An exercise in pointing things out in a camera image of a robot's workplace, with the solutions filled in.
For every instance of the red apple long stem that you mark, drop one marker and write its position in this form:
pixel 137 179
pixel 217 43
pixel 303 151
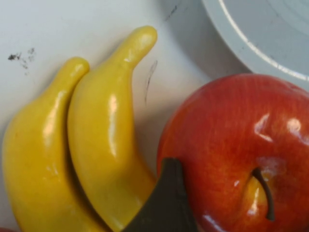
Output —
pixel 229 145

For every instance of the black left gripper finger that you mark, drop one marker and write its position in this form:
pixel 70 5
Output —
pixel 166 205

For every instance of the grey round plate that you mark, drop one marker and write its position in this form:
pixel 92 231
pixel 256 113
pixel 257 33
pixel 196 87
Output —
pixel 265 24

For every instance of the yellow banana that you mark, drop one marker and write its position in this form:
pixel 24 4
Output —
pixel 36 157
pixel 101 133

